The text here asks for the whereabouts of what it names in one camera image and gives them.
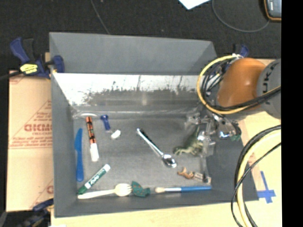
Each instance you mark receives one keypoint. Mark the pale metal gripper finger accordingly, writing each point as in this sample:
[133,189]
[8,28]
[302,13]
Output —
[206,143]
[194,122]

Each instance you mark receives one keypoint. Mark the green toy dinosaur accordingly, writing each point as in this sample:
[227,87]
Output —
[190,146]

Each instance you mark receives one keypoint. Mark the small grey metal piece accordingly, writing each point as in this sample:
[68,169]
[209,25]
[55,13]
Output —
[201,177]

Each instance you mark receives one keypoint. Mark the brown toy animal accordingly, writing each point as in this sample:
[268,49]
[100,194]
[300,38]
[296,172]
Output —
[185,173]

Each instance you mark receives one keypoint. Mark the metal spoon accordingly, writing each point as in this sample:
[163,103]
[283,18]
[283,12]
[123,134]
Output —
[155,148]

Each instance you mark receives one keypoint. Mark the small white oval piece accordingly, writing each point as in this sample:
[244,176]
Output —
[116,134]

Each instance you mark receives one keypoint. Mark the teal spotted cloth piece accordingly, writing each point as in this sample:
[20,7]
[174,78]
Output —
[139,190]

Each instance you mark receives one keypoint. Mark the small blue plastic piece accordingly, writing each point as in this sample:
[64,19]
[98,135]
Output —
[106,123]

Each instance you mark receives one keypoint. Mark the grey metal bin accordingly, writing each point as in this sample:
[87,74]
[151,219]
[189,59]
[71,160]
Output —
[132,55]

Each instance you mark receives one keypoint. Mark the orange marker with white cap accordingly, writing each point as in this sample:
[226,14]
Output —
[91,136]

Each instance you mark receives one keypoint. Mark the green and white marker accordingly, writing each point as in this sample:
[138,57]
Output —
[95,177]

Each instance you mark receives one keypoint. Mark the white plastic fork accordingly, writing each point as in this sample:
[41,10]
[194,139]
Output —
[104,193]

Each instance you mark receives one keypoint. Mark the blue plastic knife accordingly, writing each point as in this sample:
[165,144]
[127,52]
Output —
[79,155]

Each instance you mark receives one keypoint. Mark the brown cardboard board, red print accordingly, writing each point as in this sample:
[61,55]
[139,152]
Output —
[26,117]

